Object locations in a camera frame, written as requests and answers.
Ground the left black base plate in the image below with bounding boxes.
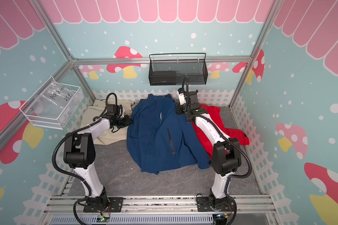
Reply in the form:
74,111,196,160
83,197,124,213

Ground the black box in basket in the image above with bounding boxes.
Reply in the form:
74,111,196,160
149,71,176,86

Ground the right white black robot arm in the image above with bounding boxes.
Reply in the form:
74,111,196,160
177,77,252,214

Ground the black wire mesh basket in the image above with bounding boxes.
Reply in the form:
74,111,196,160
149,53,208,85

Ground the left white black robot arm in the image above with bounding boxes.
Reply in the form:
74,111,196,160
52,93,133,211

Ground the aluminium front rail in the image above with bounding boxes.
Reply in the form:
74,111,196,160
39,194,282,225

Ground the white wire basket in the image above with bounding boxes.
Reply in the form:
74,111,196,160
19,77,84,130

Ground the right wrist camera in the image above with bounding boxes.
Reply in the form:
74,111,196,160
177,88,186,105

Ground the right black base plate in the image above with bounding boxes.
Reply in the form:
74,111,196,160
195,195,237,212

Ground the cream beige jacket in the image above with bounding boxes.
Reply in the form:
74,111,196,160
80,99,135,145

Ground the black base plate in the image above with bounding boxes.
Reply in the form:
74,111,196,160
83,197,124,213
195,195,237,212

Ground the red jacket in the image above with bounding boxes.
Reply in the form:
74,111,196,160
192,104,250,159

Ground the navy blue jacket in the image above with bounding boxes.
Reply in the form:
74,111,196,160
126,94,210,174

